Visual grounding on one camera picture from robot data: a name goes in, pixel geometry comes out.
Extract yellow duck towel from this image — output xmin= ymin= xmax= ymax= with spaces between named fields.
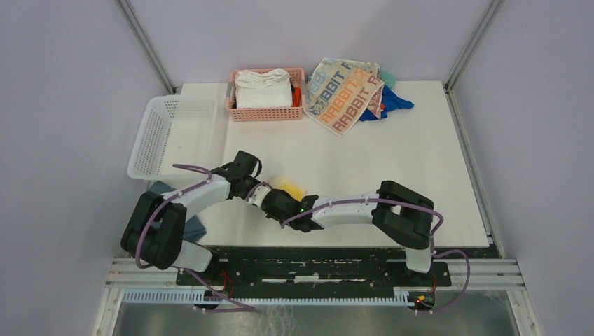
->
xmin=268 ymin=175 xmax=306 ymax=200

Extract rabbit print towel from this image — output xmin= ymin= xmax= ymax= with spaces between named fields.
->
xmin=303 ymin=58 xmax=385 ymax=137

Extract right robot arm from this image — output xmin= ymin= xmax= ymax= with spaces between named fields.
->
xmin=247 ymin=181 xmax=443 ymax=286

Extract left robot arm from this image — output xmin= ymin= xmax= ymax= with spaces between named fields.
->
xmin=120 ymin=150 xmax=262 ymax=285

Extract grey blue towel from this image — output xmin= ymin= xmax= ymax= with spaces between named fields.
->
xmin=146 ymin=181 xmax=207 ymax=243

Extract white plastic basket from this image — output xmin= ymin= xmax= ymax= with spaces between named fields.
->
xmin=127 ymin=95 xmax=229 ymax=181

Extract white folded towel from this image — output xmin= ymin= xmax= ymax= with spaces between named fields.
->
xmin=235 ymin=68 xmax=293 ymax=109

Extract orange towel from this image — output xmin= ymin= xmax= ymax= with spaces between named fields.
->
xmin=291 ymin=86 xmax=302 ymax=107

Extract pink plastic basket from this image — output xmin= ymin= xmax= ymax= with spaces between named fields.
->
xmin=226 ymin=67 xmax=305 ymax=122

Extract teal green towel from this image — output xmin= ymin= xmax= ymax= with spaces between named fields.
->
xmin=379 ymin=69 xmax=396 ymax=89

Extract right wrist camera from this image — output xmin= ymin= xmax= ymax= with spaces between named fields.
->
xmin=246 ymin=182 xmax=272 ymax=207

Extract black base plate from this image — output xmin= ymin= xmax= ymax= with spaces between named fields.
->
xmin=199 ymin=246 xmax=452 ymax=299

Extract aluminium frame rails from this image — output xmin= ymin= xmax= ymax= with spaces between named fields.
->
xmin=91 ymin=258 xmax=541 ymax=335

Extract white cable duct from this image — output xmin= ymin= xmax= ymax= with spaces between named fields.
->
xmin=122 ymin=288 xmax=413 ymax=307

